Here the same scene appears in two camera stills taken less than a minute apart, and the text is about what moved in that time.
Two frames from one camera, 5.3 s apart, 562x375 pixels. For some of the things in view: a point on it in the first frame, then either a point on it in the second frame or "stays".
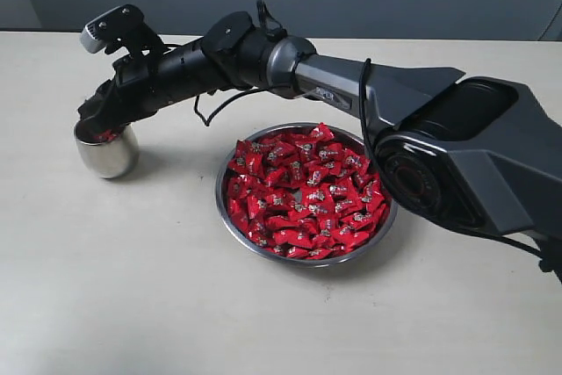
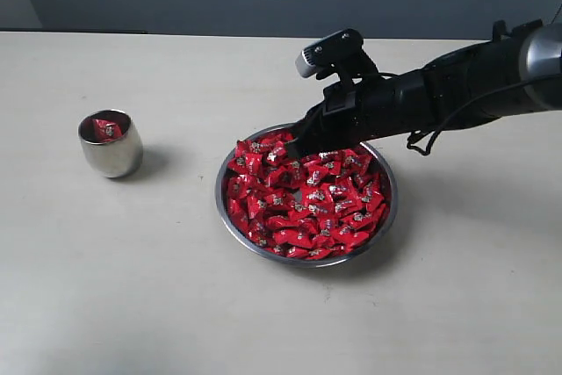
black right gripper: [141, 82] to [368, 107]
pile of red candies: [303, 196] stays
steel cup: [113, 158] stays
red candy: [106, 136] stays
